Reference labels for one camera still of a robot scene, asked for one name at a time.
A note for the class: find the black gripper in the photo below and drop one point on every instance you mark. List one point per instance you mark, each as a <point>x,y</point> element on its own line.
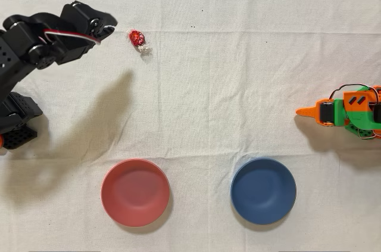
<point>96,26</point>

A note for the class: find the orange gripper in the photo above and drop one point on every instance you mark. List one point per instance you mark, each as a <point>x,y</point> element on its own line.
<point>327,112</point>

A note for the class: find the red candy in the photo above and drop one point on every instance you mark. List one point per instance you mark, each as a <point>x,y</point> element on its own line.
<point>137,38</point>

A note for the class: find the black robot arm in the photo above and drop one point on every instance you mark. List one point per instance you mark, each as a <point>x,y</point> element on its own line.
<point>15,55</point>

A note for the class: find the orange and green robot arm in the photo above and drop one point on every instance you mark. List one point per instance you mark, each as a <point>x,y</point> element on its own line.
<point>357,115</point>

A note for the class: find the blue bowl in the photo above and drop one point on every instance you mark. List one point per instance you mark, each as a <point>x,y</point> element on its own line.
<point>263,191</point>

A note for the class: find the red bowl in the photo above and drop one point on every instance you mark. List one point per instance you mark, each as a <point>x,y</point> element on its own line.
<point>135,192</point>

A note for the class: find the white cloth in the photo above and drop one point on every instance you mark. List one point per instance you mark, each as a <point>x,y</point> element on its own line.
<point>190,100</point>

